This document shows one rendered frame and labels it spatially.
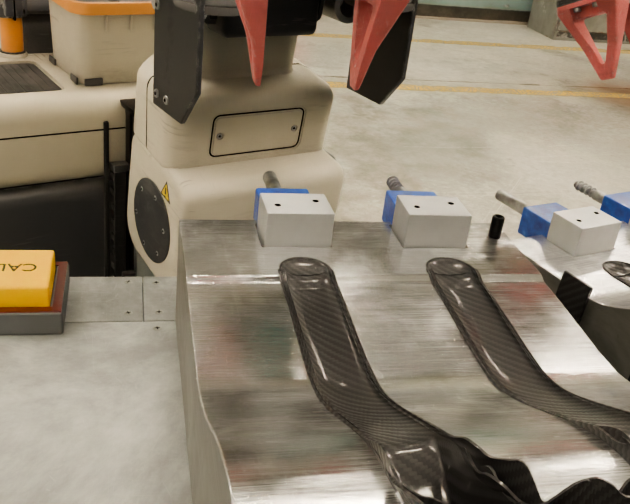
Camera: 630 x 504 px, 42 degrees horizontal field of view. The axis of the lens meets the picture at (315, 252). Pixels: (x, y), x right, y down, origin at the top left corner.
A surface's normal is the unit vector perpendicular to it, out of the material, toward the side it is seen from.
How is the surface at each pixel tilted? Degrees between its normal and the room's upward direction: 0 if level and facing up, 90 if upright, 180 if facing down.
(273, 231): 90
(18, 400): 0
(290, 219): 90
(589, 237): 90
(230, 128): 98
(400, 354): 2
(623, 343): 90
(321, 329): 2
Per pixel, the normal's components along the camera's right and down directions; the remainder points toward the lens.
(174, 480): 0.11, -0.88
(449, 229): 0.18, 0.47
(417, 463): 0.01, -0.70
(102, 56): 0.54, 0.47
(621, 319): -0.87, 0.14
